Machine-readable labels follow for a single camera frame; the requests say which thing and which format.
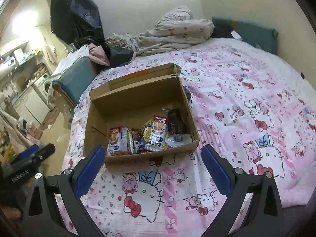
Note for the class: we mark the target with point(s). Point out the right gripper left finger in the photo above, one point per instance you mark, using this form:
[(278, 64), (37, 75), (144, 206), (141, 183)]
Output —
[(41, 216)]

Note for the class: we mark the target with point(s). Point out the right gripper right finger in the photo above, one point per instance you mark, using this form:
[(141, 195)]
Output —
[(264, 216)]

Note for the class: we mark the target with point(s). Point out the red rice cake packet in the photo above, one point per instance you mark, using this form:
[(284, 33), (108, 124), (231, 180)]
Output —
[(114, 145), (157, 135)]

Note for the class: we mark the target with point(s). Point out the clear small snack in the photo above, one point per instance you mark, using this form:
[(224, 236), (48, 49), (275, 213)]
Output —
[(178, 140)]

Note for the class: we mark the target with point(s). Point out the brown chocolate snack bar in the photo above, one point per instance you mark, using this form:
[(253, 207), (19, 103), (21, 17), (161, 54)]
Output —
[(136, 136)]

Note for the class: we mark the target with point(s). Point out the black snack packet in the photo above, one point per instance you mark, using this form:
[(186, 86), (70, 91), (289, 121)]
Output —
[(176, 125)]

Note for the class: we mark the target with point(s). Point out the blue yellow snack bag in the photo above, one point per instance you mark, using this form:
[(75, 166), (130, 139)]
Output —
[(145, 134)]

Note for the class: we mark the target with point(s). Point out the person's left hand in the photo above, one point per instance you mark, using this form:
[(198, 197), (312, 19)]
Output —
[(12, 214)]

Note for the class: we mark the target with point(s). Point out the white washing machine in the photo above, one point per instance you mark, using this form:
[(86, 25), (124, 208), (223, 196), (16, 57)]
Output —
[(41, 87)]

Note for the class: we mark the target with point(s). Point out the teal cushion on left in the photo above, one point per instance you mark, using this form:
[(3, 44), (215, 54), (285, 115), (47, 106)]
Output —
[(74, 81)]

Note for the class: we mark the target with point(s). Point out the teal cushion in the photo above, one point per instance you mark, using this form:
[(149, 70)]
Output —
[(74, 81), (252, 33)]

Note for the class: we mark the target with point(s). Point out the brown cardboard box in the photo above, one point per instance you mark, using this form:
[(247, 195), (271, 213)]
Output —
[(132, 100)]

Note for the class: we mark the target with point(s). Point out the black plastic bag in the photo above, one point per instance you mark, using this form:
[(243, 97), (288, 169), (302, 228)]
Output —
[(78, 22)]

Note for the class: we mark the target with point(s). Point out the teal cushion on right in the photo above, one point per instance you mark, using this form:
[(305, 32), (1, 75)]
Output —
[(252, 33)]

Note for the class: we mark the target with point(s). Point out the crumpled floral blanket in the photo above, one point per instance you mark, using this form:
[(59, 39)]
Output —
[(177, 29)]

